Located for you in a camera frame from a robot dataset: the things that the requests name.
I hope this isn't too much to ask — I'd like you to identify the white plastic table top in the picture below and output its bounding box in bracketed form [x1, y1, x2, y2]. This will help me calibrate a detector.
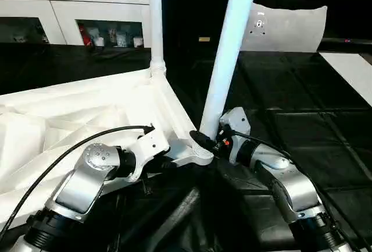
[0, 59, 215, 231]

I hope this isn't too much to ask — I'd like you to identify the white plastic table leg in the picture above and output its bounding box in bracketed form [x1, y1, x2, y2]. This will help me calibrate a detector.
[199, 0, 262, 143]
[147, 0, 167, 80]

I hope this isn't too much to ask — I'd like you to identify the black work mat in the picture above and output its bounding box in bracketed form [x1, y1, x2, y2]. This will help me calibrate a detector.
[0, 41, 372, 252]

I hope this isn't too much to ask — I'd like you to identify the grey printed cushion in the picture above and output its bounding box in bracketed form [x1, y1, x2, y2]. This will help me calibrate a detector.
[239, 1, 328, 54]

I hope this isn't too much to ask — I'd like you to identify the black sofa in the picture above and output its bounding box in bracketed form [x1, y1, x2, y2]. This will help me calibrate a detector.
[159, 0, 372, 54]

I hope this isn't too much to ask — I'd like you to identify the white flat panel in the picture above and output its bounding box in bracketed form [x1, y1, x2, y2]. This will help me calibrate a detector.
[317, 51, 372, 107]

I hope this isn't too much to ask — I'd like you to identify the white glass-door cabinet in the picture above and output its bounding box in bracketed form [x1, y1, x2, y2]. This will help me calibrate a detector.
[0, 0, 152, 48]

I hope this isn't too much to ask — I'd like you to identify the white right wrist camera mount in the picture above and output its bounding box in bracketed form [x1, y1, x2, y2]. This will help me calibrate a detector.
[219, 106, 252, 165]

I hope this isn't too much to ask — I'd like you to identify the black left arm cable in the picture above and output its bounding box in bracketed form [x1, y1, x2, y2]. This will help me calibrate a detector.
[0, 125, 157, 231]

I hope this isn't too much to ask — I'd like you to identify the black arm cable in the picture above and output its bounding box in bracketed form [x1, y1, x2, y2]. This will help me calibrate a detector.
[231, 130, 363, 252]
[0, 125, 157, 231]

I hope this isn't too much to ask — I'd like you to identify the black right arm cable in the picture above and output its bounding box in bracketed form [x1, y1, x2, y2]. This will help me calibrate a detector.
[231, 130, 363, 252]

